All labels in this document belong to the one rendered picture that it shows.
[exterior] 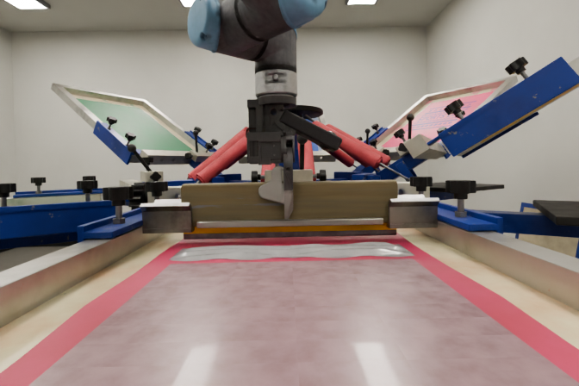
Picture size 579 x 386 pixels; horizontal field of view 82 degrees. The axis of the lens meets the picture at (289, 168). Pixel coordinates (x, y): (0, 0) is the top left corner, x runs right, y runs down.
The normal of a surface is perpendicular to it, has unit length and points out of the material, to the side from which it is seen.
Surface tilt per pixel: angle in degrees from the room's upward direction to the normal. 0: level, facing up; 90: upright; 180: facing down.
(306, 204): 90
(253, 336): 0
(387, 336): 0
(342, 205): 90
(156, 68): 90
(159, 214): 90
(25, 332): 0
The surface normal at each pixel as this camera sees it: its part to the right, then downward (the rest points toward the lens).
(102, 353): -0.02, -1.00
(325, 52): 0.01, 0.01
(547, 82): -0.49, 0.02
